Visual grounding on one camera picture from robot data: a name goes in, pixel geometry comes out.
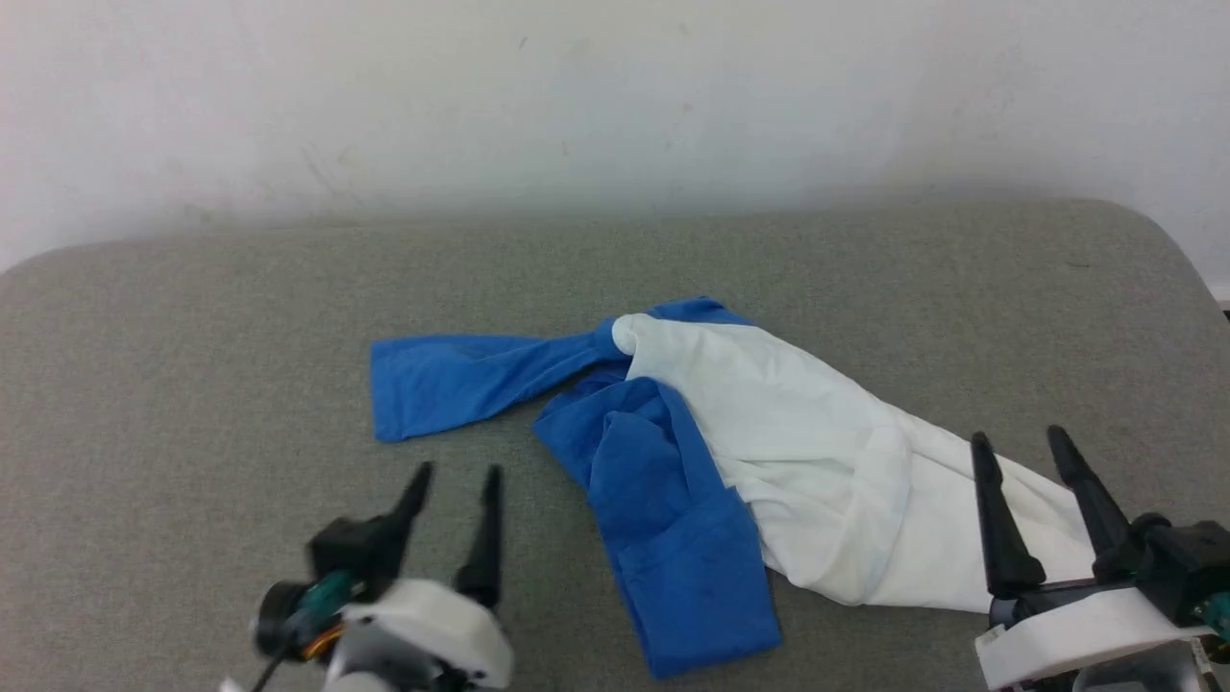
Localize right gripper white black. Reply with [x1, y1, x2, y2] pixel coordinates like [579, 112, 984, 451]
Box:
[970, 425, 1230, 691]

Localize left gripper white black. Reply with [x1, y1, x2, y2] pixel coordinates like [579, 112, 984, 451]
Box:
[252, 461, 515, 691]

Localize blue and white garment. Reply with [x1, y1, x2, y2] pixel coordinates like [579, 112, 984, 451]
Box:
[370, 296, 1098, 680]

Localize grey fabric sofa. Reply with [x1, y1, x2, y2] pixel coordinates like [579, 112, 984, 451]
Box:
[0, 199, 1230, 692]

